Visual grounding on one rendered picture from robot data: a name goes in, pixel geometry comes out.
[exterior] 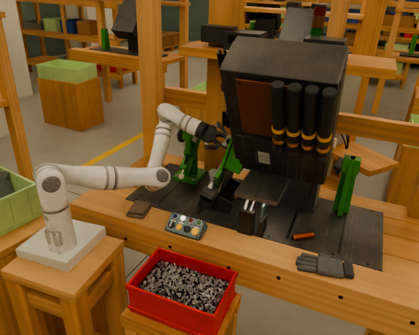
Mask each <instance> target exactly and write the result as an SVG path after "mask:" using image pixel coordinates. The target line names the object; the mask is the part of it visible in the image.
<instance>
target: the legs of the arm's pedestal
mask: <svg viewBox="0 0 419 335"><path fill-rule="evenodd" d="M5 281H6V283H7V288H8V291H9V294H10V297H11V302H12V304H13V308H14V311H15V315H16V318H17V322H18V325H19V329H20V332H21V335H49V333H48V330H47V325H46V322H45V317H44V314H43V311H44V312H48V313H49V314H53V315H55V316H58V317H61V318H63V320H64V324H65V330H66V333H67V335H104V334H101V333H98V332H95V331H94V329H93V325H92V317H91V312H90V310H91V308H92V307H93V306H94V305H95V304H96V303H97V301H98V300H99V299H100V297H101V296H102V295H103V294H104V295H105V301H106V311H107V316H108V326H109V331H110V335H125V331H124V328H123V327H122V321H121V314H122V313H123V312H124V310H125V309H126V308H127V306H128V295H127V289H126V287H125V285H126V274H125V266H124V252H123V250H122V251H121V252H120V253H119V254H118V255H117V257H116V258H115V259H114V260H113V261H112V262H111V263H110V264H109V265H108V266H107V268H106V269H105V270H104V271H103V272H102V273H101V275H100V276H99V277H98V278H97V279H96V280H95V281H94V282H93V283H92V284H91V286H90V287H89V288H88V289H87V290H86V291H85V293H84V294H83V295H82V296H81V297H80V298H79V299H78V300H77V301H76V302H75V303H73V302H70V301H67V300H64V299H61V298H58V297H55V296H53V295H50V294H47V293H44V292H41V291H39V290H35V289H33V288H29V287H27V286H23V285H21V284H18V283H15V282H12V281H9V280H6V279H5Z"/></svg>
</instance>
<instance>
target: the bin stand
mask: <svg viewBox="0 0 419 335"><path fill-rule="evenodd" d="M240 305H241V294H238V293H237V294H236V295H235V297H234V299H233V301H232V303H231V306H230V307H229V310H228V311H227V314H226V315H225V318H224V320H223V322H222V324H221V326H220V328H219V331H218V333H217V335H236V328H237V315H238V310H239V307H240ZM121 321H122V327H123V328H124V331H125V335H190V334H187V333H185V332H182V331H180V330H177V329H175V328H172V327H170V326H167V325H165V324H162V323H159V322H156V321H155V320H152V319H149V318H146V317H144V316H141V315H139V314H136V313H134V312H131V311H130V309H129V308H126V309H125V310H124V312H123V313H122V314H121Z"/></svg>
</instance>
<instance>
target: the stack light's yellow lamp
mask: <svg viewBox="0 0 419 335"><path fill-rule="evenodd" d="M324 23H325V17H315V16H313V20H312V25H311V28H316V29H323V27H324Z"/></svg>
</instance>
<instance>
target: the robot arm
mask: <svg viewBox="0 0 419 335"><path fill-rule="evenodd" d="M157 113H158V116H159V124H158V125H157V126H156V130H155V134H154V142H153V146H152V152H151V155H150V159H149V162H148V166H147V167H115V166H68V165H62V164H51V163H46V164H41V165H39V166H37V167H36V168H35V169H34V171H33V180H34V182H35V185H36V187H37V192H38V195H39V200H40V203H41V210H42V212H43V217H44V221H45V226H46V229H45V230H44V231H45V236H46V239H47V244H48V247H49V251H52V252H54V253H58V254H60V255H62V254H63V253H66V252H69V251H71V250H73V249H74V248H75V247H76V244H77V241H76V235H75V232H74V226H73V222H72V217H71V213H70V207H69V197H68V193H67V187H66V185H68V184H70V185H79V186H83V187H87V188H91V189H96V190H117V189H125V188H129V187H135V186H141V185H144V187H145V188H146V189H147V190H149V191H158V190H160V189H162V188H164V187H166V186H167V185H168V184H169V182H170V180H171V175H170V172H169V171H168V170H167V169H166V168H164V167H162V163H163V161H164V157H165V155H166V152H167V150H168V146H169V144H170V137H171V131H172V126H173V124H175V126H176V127H177V128H179V129H181V130H183V131H185V132H187V133H189V134H191V135H193V138H192V141H193V142H195V143H196V142H197V141H198V139H201V140H203V141H204V142H205V145H204V148H205V149H213V150H217V149H218V148H219V147H223V148H225V149H227V148H226V147H224V146H222V144H223V143H221V142H219V141H218V140H217V139H216V138H217V137H222V138H226V137H227V132H226V129H225V128H224V127H223V126H222V125H221V123H220V122H217V124H216V125H209V124H207V123H205V122H203V121H201V120H198V119H197V118H193V117H191V116H188V115H187V114H184V113H183V112H181V111H180V110H178V109H177V108H176V107H174V106H172V105H171V104H168V103H162V104H160V105H159V106H158V108H157ZM216 128H220V129H221V131H222V132H223V133H221V132H219V131H217V129H216ZM209 142H213V143H215V144H217V145H209V144H208V143H209Z"/></svg>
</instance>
